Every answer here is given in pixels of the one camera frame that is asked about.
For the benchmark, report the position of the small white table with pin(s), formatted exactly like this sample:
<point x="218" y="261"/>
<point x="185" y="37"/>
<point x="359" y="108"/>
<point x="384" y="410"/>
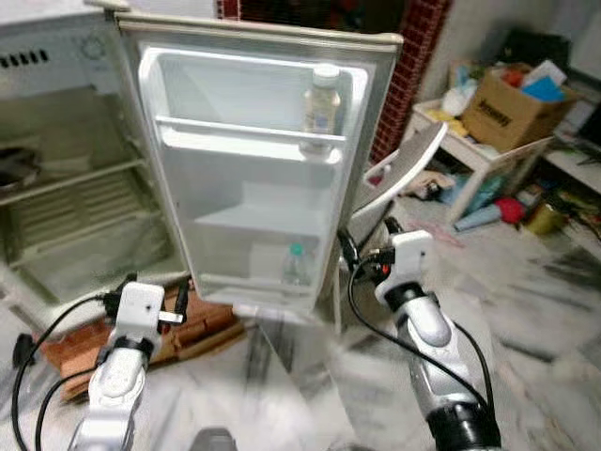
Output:
<point x="470" y="150"/>

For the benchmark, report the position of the blue cylinder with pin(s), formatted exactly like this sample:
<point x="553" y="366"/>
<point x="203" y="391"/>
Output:
<point x="479" y="219"/>

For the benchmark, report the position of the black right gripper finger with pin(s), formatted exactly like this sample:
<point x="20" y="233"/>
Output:
<point x="392" y="226"/>
<point x="347" y="249"/>

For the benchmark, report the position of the brown printed cardboard box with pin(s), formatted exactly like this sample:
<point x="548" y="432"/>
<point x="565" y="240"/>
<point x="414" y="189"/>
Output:
<point x="512" y="115"/>

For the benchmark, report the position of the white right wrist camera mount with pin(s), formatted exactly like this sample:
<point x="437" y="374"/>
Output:
<point x="408" y="258"/>

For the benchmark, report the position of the grey robot foot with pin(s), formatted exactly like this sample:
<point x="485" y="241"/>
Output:
<point x="214" y="440"/>

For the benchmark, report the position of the clear bottle white cap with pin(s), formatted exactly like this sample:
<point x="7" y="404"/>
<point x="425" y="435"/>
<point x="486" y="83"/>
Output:
<point x="322" y="103"/>

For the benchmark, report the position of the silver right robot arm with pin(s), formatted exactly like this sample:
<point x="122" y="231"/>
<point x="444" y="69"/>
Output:
<point x="432" y="348"/>

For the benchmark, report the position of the red round object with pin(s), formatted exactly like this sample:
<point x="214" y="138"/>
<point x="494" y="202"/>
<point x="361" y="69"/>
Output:
<point x="510" y="209"/>

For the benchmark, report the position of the red brick pillar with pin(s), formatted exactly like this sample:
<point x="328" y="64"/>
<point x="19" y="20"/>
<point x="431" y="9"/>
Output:
<point x="413" y="66"/>

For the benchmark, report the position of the grey small fridge body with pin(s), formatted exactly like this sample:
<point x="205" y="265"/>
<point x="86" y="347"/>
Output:
<point x="66" y="113"/>

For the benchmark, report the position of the yellow pot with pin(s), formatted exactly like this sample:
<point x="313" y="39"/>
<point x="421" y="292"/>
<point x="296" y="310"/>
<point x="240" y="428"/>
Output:
<point x="545" y="219"/>

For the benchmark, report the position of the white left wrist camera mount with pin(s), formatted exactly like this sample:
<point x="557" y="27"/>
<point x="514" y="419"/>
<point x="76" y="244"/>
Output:
<point x="139" y="308"/>

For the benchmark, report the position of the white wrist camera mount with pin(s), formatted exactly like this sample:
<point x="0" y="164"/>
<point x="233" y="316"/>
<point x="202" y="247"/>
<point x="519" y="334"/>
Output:
<point x="139" y="308"/>
<point x="408" y="258"/>

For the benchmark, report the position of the grey fridge door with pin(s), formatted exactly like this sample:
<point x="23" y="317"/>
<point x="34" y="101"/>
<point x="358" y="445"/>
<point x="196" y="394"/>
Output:
<point x="235" y="197"/>

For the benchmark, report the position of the black bag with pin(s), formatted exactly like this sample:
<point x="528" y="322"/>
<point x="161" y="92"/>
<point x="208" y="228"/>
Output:
<point x="533" y="49"/>

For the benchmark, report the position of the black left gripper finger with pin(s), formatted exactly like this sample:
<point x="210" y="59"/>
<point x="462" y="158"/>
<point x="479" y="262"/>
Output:
<point x="181" y="298"/>
<point x="126" y="280"/>

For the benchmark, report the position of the clear bottle green cap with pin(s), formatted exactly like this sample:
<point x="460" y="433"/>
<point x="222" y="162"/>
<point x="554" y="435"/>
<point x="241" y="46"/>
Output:
<point x="296" y="268"/>

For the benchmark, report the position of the red brick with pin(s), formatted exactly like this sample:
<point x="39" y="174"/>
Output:
<point x="211" y="324"/>
<point x="75" y="355"/>

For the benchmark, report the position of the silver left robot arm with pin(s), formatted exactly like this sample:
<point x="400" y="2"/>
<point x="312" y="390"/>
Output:
<point x="117" y="385"/>

